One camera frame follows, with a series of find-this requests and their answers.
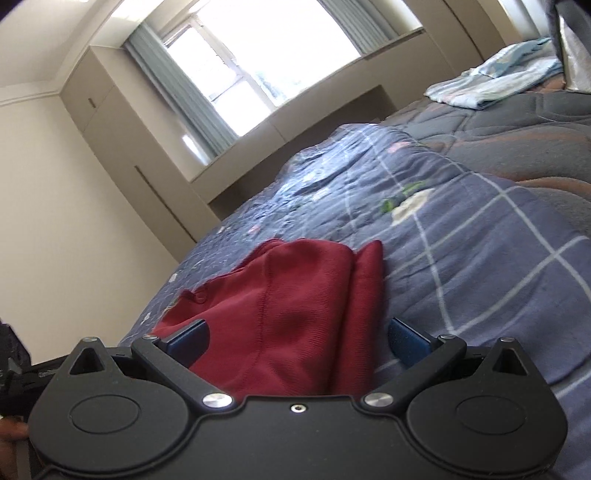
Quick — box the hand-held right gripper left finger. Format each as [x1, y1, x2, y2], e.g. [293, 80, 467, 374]
[69, 319, 234, 411]

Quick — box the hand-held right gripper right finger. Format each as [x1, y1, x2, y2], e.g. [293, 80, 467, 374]
[362, 318, 533, 411]

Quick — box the red knit garment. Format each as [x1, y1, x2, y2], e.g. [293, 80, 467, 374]
[150, 237, 385, 398]

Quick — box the person's left hand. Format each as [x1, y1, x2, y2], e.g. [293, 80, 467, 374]
[0, 418, 30, 480]

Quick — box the blue plaid quilt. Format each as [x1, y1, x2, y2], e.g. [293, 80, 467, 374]
[117, 122, 591, 480]

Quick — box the beige tall wardrobe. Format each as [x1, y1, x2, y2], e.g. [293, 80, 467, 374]
[59, 44, 223, 265]

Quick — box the grey brown quilted blanket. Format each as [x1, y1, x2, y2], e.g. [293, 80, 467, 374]
[382, 76, 591, 232]

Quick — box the wide grey-blue curtain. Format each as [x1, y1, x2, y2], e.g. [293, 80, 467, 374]
[124, 21, 241, 160]

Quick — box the beige window ledge cabinet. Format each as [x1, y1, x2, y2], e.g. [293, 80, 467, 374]
[187, 25, 428, 222]

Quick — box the light blue folded cloth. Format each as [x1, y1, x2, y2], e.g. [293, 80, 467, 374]
[424, 38, 566, 110]

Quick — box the window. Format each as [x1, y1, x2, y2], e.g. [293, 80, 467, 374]
[161, 0, 365, 104]

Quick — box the narrow grey-blue curtain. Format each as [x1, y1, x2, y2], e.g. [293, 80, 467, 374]
[318, 0, 400, 56]

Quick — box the silver grey pillow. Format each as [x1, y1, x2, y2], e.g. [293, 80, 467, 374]
[545, 0, 591, 95]

